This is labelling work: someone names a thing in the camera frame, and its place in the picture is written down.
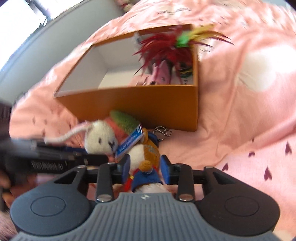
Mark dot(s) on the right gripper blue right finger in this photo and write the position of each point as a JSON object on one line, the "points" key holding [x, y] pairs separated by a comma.
{"points": [[180, 175]]}

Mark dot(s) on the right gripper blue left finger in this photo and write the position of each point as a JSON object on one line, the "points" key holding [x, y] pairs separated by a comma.
{"points": [[110, 174]]}

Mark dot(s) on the white plush keychain toy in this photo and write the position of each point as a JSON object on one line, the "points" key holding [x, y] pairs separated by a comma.
{"points": [[117, 135]]}

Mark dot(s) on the pink patterned duvet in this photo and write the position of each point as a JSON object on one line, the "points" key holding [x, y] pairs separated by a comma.
{"points": [[246, 121]]}

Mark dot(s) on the orange cardboard storage box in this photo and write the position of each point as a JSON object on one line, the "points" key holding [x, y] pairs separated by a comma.
{"points": [[100, 81]]}

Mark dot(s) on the small pink pouch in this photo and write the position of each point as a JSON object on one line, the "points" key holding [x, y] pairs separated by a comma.
{"points": [[161, 75]]}

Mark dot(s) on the red feather toy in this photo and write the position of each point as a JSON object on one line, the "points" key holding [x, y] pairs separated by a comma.
{"points": [[176, 46]]}

